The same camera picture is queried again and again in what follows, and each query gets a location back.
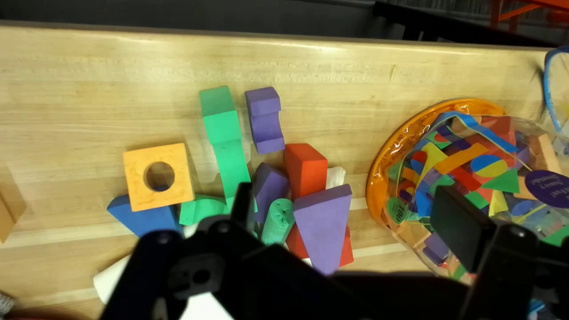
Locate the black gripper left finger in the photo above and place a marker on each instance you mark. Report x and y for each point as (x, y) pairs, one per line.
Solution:
(243, 207)

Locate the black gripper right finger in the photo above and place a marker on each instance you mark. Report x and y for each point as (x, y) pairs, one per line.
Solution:
(464, 229)

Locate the purple foam rectangular block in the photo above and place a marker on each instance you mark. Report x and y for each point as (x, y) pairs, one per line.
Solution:
(270, 190)

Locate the small green foam block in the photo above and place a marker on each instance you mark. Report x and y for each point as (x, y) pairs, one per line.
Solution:
(202, 209)

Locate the clear plastic toy bag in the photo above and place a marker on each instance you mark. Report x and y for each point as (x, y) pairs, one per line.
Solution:
(469, 172)

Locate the purple foam triangle block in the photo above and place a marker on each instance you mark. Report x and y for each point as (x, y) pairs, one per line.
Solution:
(323, 225)

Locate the purple foam arch block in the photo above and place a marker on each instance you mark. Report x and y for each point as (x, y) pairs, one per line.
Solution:
(266, 122)

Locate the blue foam triangle block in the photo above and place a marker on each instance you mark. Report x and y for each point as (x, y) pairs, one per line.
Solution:
(144, 218)

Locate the yellow foam block with hole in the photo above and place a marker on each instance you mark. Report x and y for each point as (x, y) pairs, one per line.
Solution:
(138, 179)

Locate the green foam cylinder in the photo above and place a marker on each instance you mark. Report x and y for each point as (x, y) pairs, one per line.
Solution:
(279, 222)

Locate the white foam cylinder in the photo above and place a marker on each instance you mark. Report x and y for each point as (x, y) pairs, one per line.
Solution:
(336, 177)

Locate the orange-legged wooden stool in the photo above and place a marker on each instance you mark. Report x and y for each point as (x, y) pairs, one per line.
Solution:
(522, 10)

